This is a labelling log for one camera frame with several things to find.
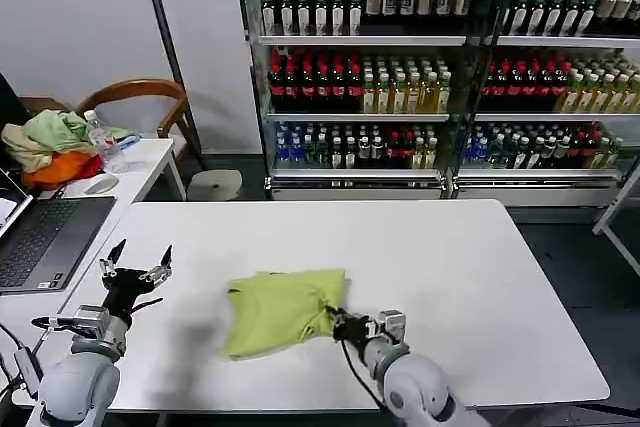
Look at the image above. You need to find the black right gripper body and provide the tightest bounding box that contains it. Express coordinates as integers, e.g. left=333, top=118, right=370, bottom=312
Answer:
left=331, top=312, right=375, bottom=349

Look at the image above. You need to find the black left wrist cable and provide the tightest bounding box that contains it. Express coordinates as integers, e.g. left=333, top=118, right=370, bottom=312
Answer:
left=130, top=296, right=165, bottom=313

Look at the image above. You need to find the clear plastic water bottle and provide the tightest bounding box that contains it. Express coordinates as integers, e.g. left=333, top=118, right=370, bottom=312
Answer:
left=81, top=108, right=120, bottom=169

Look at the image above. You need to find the blue cloth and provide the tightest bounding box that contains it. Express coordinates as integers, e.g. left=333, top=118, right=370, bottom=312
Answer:
left=111, top=130, right=142, bottom=151

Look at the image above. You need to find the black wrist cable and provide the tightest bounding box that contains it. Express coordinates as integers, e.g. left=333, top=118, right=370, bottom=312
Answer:
left=338, top=339, right=387, bottom=407
left=130, top=296, right=165, bottom=313

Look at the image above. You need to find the dark metal wall strip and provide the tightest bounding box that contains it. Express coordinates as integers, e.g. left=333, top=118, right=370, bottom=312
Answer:
left=136, top=0, right=209, bottom=171

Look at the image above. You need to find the orange cloth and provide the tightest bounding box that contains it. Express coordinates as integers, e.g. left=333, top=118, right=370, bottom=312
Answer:
left=21, top=150, right=99, bottom=191

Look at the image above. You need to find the brown wooden chair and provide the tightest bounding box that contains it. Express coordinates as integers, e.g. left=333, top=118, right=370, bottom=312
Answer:
left=74, top=78, right=204, bottom=169

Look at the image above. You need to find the dark grey laptop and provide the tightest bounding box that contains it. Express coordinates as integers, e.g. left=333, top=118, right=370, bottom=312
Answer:
left=0, top=168, right=118, bottom=294

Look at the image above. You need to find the black monitor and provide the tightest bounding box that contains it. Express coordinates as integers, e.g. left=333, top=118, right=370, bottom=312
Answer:
left=0, top=71, right=32, bottom=129

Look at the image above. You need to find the light green cloth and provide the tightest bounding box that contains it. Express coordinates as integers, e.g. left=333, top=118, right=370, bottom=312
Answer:
left=23, top=108, right=95, bottom=154

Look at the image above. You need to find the white computer mouse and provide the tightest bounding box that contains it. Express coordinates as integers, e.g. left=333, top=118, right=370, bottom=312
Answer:
left=81, top=175, right=121, bottom=196

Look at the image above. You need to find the glass-fronted shelf of bottles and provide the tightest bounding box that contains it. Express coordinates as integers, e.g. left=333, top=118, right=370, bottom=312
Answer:
left=231, top=0, right=476, bottom=201
left=452, top=0, right=640, bottom=209

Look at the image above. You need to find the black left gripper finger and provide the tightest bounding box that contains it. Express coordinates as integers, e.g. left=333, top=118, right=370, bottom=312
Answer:
left=138, top=244, right=174, bottom=284
left=98, top=238, right=128, bottom=279

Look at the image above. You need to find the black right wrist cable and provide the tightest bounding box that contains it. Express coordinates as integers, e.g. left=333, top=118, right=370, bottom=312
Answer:
left=338, top=339, right=387, bottom=407

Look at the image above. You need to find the grey cable adapter box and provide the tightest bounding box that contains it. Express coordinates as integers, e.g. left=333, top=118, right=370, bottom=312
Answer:
left=13, top=345, right=45, bottom=397

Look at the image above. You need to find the beige cloth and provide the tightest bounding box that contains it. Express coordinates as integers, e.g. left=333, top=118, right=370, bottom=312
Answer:
left=0, top=120, right=57, bottom=174

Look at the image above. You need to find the round white stool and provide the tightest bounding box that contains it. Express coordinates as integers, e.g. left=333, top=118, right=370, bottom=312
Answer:
left=186, top=168, right=244, bottom=202

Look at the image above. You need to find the yellow-green shirt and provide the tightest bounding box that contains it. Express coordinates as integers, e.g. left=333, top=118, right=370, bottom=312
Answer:
left=215, top=268, right=350, bottom=361

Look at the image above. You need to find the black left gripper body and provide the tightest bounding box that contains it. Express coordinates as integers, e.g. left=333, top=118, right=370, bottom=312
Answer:
left=101, top=268, right=166, bottom=322

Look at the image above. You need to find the white table frame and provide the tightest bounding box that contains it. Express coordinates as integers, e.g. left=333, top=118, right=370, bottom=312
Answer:
left=591, top=165, right=640, bottom=269

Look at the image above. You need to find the red cloth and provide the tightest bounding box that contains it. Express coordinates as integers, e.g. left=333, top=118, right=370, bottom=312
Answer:
left=74, top=153, right=105, bottom=179

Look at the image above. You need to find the white side desk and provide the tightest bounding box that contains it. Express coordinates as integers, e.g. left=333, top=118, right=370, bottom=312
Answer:
left=0, top=135, right=189, bottom=309

